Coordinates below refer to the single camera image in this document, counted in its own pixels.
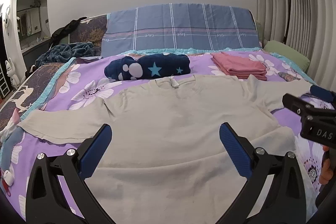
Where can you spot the person's right hand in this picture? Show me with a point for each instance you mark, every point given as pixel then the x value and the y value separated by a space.
pixel 326 174

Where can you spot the purple floral bed sheet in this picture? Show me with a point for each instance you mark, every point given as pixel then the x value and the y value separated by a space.
pixel 78 87

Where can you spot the navy star-print fleece blanket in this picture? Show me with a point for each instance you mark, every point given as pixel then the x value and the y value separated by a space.
pixel 162 66

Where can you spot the beige t-shirt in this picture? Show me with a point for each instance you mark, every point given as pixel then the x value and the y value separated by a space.
pixel 170 121

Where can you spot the grey pleated curtain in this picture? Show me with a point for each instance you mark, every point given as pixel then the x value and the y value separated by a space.
pixel 309 16

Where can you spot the dark deer-print quilt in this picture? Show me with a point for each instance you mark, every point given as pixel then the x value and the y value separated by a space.
pixel 26 92

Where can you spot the white rabbit figurine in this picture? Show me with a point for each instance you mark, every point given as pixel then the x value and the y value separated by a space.
pixel 11 74

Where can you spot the green pillow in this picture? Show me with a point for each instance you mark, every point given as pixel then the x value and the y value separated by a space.
pixel 286 54

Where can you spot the pink folded clothes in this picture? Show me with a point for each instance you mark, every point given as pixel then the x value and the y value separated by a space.
pixel 239 66

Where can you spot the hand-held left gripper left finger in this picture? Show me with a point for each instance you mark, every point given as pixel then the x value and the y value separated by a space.
pixel 92 150

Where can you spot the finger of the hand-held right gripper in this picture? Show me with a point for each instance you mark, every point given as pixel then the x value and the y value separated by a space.
pixel 295 104
pixel 321 92

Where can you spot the floral patterned folded cloth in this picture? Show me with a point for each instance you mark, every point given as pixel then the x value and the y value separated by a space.
pixel 290 76

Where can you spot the teal fleece blanket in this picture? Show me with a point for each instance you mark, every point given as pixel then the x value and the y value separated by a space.
pixel 65 52

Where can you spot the blue plaid headboard cover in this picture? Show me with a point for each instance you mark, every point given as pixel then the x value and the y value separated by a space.
pixel 183 27

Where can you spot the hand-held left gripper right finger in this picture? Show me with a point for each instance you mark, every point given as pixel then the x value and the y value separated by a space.
pixel 235 150

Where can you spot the black garment on headboard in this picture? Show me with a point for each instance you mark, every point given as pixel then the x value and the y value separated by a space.
pixel 65 28

